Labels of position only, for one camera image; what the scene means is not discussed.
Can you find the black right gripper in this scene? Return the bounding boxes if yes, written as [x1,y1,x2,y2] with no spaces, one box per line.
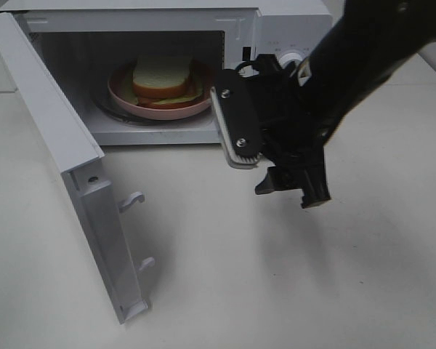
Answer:
[239,54,345,208]

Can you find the sandwich with white bread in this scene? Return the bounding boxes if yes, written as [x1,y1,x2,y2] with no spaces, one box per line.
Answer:
[131,55,194,100]

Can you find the pink round plate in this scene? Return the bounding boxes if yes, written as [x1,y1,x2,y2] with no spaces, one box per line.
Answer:
[107,60,212,121]

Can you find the white microwave door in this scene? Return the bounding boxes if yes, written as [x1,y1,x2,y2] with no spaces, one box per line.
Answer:
[0,12,148,324]

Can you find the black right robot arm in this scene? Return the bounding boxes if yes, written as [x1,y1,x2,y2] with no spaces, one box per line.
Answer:
[247,1,436,208]

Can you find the upper white microwave knob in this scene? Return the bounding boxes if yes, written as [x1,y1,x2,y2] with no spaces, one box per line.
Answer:
[278,50,305,68]

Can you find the white microwave oven body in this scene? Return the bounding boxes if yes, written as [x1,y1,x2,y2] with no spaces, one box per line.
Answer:
[0,1,332,145]

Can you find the glass microwave turntable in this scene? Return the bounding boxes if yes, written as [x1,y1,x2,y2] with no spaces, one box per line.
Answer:
[91,92,212,127]

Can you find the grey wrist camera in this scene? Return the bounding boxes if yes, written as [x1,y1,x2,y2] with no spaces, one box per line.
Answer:
[210,69,262,169]

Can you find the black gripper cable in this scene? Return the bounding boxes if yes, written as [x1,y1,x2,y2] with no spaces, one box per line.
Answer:
[234,60,262,79]

